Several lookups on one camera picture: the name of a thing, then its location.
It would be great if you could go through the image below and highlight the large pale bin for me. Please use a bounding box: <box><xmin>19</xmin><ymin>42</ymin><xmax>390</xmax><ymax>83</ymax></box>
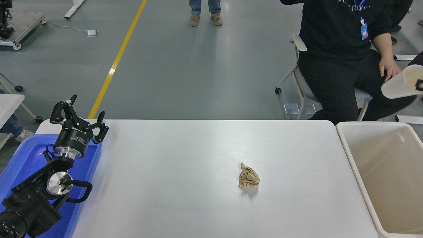
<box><xmin>335</xmin><ymin>121</ymin><xmax>423</xmax><ymax>238</ymax></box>

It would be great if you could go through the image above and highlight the black equipment on platform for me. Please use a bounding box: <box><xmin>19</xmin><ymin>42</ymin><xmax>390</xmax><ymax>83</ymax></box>
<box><xmin>0</xmin><ymin>0</ymin><xmax>15</xmax><ymax>38</ymax></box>

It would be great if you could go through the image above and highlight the white wheeled side table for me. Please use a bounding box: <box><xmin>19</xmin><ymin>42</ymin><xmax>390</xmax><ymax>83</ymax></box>
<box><xmin>0</xmin><ymin>69</ymin><xmax>45</xmax><ymax>149</ymax></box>

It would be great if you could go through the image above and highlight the metal floor plate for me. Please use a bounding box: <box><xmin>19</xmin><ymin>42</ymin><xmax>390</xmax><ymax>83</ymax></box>
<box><xmin>283</xmin><ymin>102</ymin><xmax>323</xmax><ymax>115</ymax></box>

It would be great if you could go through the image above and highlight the white paper cup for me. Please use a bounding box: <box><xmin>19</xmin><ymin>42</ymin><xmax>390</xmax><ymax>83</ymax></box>
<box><xmin>381</xmin><ymin>64</ymin><xmax>423</xmax><ymax>99</ymax></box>

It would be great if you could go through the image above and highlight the tan paper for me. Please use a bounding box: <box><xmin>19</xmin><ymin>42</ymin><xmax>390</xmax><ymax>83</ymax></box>
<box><xmin>239</xmin><ymin>162</ymin><xmax>260</xmax><ymax>189</ymax></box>

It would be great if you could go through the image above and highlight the person with tan shoes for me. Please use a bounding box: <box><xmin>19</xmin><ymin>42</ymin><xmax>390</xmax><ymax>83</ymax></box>
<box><xmin>189</xmin><ymin>0</ymin><xmax>223</xmax><ymax>27</ymax></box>

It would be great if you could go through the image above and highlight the person with black shoes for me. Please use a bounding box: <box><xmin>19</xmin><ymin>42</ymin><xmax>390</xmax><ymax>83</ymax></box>
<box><xmin>390</xmin><ymin>0</ymin><xmax>423</xmax><ymax>66</ymax></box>

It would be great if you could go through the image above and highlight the blue plastic tray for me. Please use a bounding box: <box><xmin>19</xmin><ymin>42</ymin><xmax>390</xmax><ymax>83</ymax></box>
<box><xmin>0</xmin><ymin>134</ymin><xmax>103</xmax><ymax>238</ymax></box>

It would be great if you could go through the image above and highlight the person with white sneakers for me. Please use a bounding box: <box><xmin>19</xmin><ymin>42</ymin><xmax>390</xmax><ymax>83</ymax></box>
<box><xmin>0</xmin><ymin>114</ymin><xmax>35</xmax><ymax>142</ymax></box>

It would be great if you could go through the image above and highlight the white power adapter with cable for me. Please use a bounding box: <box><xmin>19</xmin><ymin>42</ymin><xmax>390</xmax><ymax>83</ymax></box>
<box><xmin>46</xmin><ymin>20</ymin><xmax>98</xmax><ymax>37</ymax></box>

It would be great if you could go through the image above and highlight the blue badge on lanyard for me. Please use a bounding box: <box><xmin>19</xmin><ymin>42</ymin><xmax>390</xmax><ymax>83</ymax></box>
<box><xmin>352</xmin><ymin>0</ymin><xmax>369</xmax><ymax>41</ymax></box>

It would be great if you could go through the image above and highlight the white desk leg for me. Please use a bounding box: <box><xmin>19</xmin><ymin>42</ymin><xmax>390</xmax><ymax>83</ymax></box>
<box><xmin>64</xmin><ymin>0</ymin><xmax>86</xmax><ymax>19</ymax></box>

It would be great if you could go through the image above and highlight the person's left hand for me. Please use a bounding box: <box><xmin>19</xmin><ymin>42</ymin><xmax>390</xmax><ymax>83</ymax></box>
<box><xmin>379</xmin><ymin>56</ymin><xmax>403</xmax><ymax>82</ymax></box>

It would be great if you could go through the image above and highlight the grey wheeled platform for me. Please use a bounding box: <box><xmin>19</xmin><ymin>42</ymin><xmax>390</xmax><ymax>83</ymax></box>
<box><xmin>0</xmin><ymin>10</ymin><xmax>48</xmax><ymax>50</ymax></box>

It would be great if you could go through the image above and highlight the person with blue badge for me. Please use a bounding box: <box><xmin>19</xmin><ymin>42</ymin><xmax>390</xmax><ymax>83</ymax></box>
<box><xmin>279</xmin><ymin>0</ymin><xmax>417</xmax><ymax>125</ymax></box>

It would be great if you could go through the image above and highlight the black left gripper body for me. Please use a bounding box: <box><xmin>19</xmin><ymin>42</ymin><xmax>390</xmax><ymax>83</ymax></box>
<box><xmin>53</xmin><ymin>120</ymin><xmax>92</xmax><ymax>154</ymax></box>

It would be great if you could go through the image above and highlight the grey wheeled office chair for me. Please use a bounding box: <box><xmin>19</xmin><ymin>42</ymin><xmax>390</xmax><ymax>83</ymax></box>
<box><xmin>275</xmin><ymin>33</ymin><xmax>373</xmax><ymax>121</ymax></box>

